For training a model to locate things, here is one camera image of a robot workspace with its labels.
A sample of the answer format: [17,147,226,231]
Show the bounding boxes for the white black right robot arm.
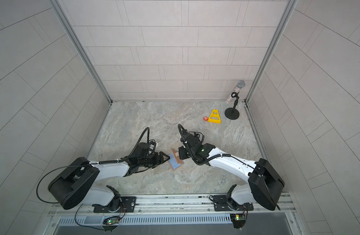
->
[179,132,285,211]

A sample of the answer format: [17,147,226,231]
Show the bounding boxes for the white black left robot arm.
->
[48,142,170,212]

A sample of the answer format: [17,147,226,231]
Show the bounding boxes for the right circuit board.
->
[230,214,246,229]

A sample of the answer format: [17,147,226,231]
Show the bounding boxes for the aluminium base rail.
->
[40,193,304,235]

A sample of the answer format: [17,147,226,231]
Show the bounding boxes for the left green circuit board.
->
[103,216,120,226]

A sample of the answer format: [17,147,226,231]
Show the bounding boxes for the glitter microphone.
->
[226,80,245,103]

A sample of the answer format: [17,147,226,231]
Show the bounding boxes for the tan leather card holder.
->
[169,148,184,170]

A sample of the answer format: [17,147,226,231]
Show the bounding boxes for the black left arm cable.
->
[35,127,151,204]

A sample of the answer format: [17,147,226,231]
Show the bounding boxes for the yellow triangular plastic block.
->
[208,109,221,124]

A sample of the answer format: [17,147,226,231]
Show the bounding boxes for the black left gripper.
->
[139,152,172,169]

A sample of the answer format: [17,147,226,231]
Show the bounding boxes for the black microphone stand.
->
[225,92,240,120]

